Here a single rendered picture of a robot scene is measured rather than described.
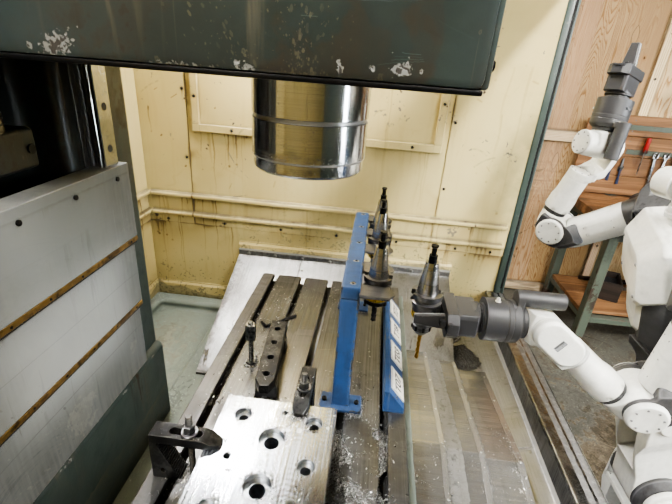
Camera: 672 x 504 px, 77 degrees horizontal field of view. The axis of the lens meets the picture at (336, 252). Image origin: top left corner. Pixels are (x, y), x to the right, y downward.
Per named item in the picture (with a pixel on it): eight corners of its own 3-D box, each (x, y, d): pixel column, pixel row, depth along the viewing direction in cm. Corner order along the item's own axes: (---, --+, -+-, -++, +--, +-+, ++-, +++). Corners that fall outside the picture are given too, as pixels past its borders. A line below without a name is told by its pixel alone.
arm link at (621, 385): (555, 346, 94) (610, 400, 97) (563, 380, 86) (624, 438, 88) (600, 323, 89) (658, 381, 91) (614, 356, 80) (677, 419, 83)
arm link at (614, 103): (655, 75, 111) (637, 122, 114) (616, 74, 118) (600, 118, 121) (638, 62, 103) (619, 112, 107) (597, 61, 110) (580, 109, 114)
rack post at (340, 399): (361, 398, 103) (374, 292, 91) (360, 415, 98) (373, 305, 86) (320, 393, 104) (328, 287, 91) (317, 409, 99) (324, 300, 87)
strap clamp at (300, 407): (314, 403, 101) (317, 352, 94) (304, 449, 89) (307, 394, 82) (300, 401, 101) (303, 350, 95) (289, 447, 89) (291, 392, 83)
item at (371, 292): (394, 290, 90) (394, 287, 90) (394, 303, 85) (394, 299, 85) (361, 286, 90) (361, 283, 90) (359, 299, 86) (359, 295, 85)
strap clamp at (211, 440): (226, 471, 83) (223, 413, 77) (220, 486, 80) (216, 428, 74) (161, 461, 84) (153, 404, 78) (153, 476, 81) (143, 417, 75)
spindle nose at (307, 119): (261, 151, 69) (261, 70, 64) (360, 158, 69) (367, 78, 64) (242, 177, 54) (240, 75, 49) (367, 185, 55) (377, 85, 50)
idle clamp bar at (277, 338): (287, 339, 122) (288, 320, 119) (273, 407, 99) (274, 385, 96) (270, 338, 122) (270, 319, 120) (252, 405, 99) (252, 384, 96)
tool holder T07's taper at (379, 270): (369, 269, 94) (372, 241, 92) (389, 272, 94) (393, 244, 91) (367, 278, 90) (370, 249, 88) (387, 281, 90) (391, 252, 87)
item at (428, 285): (414, 285, 88) (419, 256, 85) (435, 286, 88) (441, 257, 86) (418, 296, 84) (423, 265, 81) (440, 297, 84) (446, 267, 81)
